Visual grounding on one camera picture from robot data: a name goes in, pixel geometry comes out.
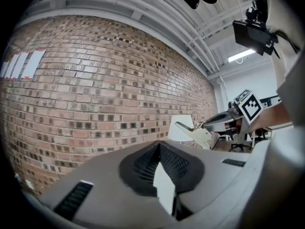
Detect white paper sheet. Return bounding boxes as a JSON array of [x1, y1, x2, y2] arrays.
[[21, 49, 47, 80], [11, 52, 29, 79]]

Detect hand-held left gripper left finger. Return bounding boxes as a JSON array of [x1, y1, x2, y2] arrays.
[[40, 141, 179, 225]]

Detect black chest-mounted device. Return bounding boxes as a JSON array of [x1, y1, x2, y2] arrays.
[[232, 0, 279, 57]]

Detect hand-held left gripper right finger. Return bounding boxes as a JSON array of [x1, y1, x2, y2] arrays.
[[158, 140, 252, 221]]

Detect white table lamp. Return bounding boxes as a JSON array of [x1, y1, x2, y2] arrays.
[[167, 114, 194, 143]]

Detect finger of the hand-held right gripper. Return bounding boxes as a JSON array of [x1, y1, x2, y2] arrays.
[[202, 124, 227, 134], [206, 112, 234, 126]]

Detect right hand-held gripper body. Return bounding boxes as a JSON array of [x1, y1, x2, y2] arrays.
[[224, 89, 263, 146]]

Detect person's right forearm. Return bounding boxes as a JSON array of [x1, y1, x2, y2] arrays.
[[249, 101, 294, 134]]

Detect ceiling light panel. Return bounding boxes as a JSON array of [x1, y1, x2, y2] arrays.
[[228, 48, 256, 63]]

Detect white ceiling pipe run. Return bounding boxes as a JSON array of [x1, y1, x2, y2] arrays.
[[28, 0, 216, 75]]

